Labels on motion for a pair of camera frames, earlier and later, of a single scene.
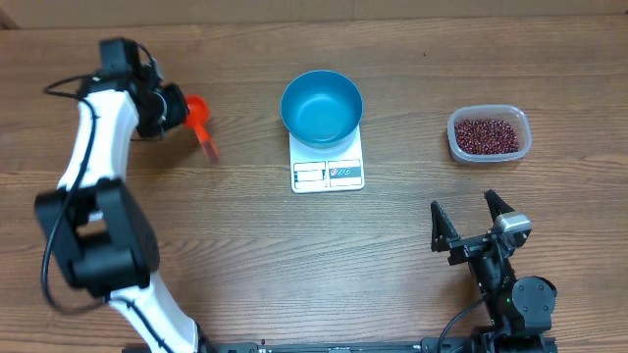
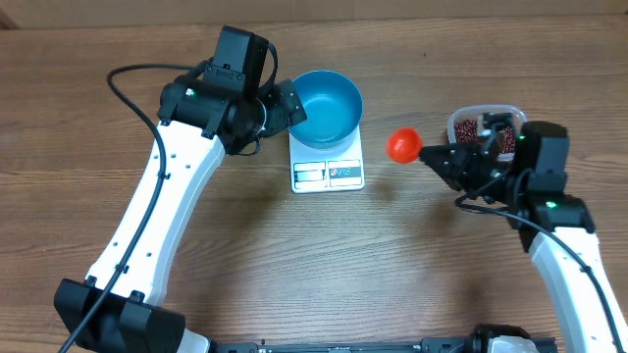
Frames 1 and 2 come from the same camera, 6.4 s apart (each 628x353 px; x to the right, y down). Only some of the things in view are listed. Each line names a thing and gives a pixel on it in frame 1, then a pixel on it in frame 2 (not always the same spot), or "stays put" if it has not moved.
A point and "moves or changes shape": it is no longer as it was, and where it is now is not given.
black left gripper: [179, 112] -> [282, 118]
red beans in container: [486, 136] stays put
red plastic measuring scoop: [197, 115] moves or changes shape
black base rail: [202, 345] stays put
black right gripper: [443, 235] -> [461, 158]
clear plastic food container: [489, 133] stays put
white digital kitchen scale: [327, 170] stays put
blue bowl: [322, 109] stays put
